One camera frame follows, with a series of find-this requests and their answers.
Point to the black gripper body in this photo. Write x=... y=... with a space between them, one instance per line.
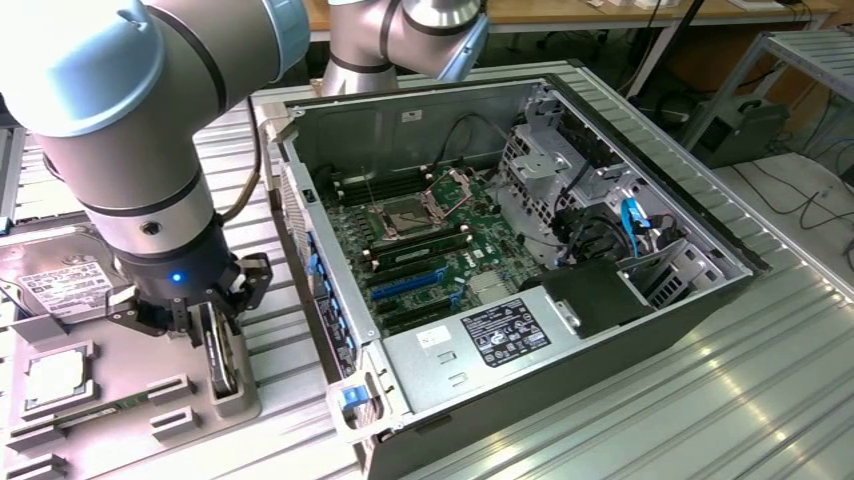
x=169 y=265

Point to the graphics card with metal bracket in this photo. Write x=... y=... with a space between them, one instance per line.
x=221 y=360

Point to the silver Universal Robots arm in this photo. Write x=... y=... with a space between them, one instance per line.
x=120 y=150

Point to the blue expansion slot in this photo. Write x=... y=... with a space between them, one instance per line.
x=407 y=286

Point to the black expansion slot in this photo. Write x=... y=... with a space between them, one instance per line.
x=414 y=307

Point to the black RAM slot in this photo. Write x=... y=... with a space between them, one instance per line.
x=387 y=194
x=380 y=181

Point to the grey parts rack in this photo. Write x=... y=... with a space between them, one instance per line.
x=133 y=380

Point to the silver hard disk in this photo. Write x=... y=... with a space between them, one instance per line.
x=47 y=280

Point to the silver CPU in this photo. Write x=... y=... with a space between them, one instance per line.
x=56 y=377

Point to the green RAM stick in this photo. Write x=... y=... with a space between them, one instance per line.
x=420 y=252
x=100 y=412

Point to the thin metal locking lever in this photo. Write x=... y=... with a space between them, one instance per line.
x=368 y=192

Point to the CPU socket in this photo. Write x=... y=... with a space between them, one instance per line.
x=403 y=217

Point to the blue disk carrier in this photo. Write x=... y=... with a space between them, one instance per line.
x=3 y=227

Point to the blue plastic clip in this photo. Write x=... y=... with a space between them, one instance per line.
x=352 y=398

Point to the silver power supply unit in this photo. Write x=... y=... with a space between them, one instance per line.
x=454 y=370

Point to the green motherboard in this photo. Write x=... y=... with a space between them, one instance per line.
x=487 y=250

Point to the metal socket cover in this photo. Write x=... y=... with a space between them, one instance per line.
x=454 y=185

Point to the silver chipset heat sink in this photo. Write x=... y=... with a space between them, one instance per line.
x=490 y=287

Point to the large silver disk bay cage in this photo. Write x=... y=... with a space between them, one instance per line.
x=534 y=165

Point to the black plastic shroud box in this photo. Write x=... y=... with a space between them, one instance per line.
x=594 y=295

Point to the open black PC case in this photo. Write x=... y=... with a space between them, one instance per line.
x=600 y=390

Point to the small silver disk bay cage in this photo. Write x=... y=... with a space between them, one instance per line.
x=667 y=280

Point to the black box device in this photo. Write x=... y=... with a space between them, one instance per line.
x=747 y=130

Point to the metal slat shelf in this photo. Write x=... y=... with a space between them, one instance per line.
x=814 y=55

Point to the tall grey corner bracket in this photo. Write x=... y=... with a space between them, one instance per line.
x=267 y=150

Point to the grey metal frame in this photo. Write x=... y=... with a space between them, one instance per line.
x=8 y=165

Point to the short grey corner bracket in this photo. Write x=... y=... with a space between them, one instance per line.
x=340 y=425

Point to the wooden desk with white frame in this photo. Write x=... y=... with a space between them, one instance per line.
x=567 y=12
x=319 y=12

